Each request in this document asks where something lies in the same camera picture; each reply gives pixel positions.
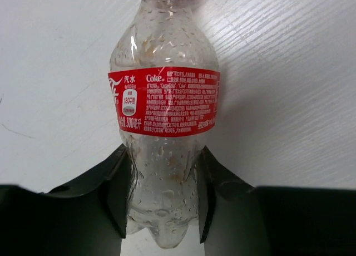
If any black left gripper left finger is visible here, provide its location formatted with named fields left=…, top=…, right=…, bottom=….
left=1, top=146, right=131, bottom=255

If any Coke bottle red label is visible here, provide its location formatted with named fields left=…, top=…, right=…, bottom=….
left=107, top=0, right=222, bottom=249

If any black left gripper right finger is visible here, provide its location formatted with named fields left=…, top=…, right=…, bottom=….
left=196, top=148, right=355, bottom=256

